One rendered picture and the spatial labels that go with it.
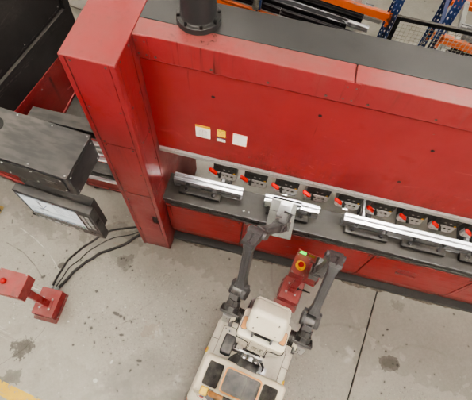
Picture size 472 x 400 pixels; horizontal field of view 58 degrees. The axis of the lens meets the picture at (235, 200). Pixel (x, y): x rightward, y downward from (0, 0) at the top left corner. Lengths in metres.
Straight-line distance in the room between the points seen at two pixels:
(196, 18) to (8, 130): 1.01
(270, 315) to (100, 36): 1.55
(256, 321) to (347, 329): 1.63
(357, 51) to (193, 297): 2.49
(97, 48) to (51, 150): 0.52
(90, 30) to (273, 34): 0.77
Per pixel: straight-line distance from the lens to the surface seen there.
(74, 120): 2.49
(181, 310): 3.70
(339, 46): 1.96
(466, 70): 2.09
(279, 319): 2.30
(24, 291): 3.21
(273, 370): 3.38
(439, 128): 2.10
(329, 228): 3.06
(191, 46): 1.89
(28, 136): 2.19
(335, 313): 3.82
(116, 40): 1.94
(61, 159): 2.07
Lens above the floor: 3.63
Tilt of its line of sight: 65 degrees down
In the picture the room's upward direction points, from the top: 6 degrees clockwise
